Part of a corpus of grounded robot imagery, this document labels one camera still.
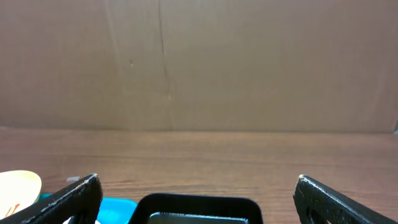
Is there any yellow plate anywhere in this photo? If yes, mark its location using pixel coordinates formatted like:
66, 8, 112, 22
1, 170, 42, 219

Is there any cardboard board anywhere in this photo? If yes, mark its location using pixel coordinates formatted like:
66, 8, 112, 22
1, 1, 397, 133

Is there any small tape scrap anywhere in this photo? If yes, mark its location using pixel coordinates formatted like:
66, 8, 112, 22
66, 176, 80, 182

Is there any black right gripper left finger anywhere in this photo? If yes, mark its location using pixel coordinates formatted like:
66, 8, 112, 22
1, 174, 103, 224

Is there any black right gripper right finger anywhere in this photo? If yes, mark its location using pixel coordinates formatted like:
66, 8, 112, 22
293, 174, 397, 224

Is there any black water tray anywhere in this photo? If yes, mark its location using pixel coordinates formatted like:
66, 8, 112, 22
129, 193, 264, 224

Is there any blue plastic tray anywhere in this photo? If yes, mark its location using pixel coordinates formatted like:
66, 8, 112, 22
38, 192, 138, 224

